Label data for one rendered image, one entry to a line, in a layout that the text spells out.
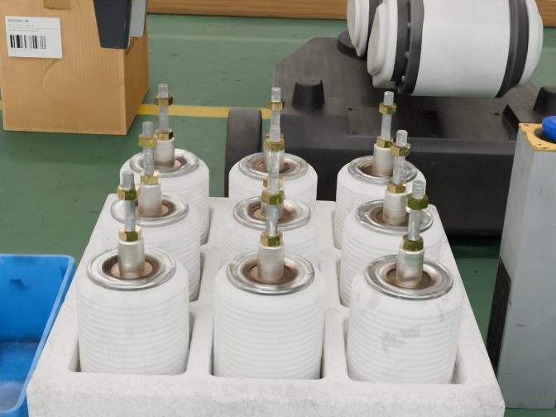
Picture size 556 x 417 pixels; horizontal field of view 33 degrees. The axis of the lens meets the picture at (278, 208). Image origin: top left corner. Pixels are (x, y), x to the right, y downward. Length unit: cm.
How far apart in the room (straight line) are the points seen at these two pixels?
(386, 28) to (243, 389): 54
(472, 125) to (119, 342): 74
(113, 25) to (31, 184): 93
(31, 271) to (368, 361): 48
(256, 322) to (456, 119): 70
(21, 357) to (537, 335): 59
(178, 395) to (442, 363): 22
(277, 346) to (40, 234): 72
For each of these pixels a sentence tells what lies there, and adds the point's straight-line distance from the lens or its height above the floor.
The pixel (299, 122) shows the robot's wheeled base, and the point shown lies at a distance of 129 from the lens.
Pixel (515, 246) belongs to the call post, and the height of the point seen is 20.
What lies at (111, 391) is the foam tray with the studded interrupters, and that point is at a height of 18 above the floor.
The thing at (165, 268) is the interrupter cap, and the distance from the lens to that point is 79.
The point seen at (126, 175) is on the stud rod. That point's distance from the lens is 75.
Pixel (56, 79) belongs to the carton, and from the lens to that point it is 180.
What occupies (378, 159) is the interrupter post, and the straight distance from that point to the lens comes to 99.
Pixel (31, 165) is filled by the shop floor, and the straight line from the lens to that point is 169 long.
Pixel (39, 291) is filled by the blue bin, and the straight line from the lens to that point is 113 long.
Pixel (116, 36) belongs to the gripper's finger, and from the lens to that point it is 70.
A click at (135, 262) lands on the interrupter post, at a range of 78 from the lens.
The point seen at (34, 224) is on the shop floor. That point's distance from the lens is 147.
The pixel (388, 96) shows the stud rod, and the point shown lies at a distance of 98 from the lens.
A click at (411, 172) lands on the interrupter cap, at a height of 25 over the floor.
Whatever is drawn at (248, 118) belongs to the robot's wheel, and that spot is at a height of 20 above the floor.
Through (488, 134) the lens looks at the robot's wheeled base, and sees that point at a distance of 134.
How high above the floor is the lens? 63
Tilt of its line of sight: 25 degrees down
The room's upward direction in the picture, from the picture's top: 2 degrees clockwise
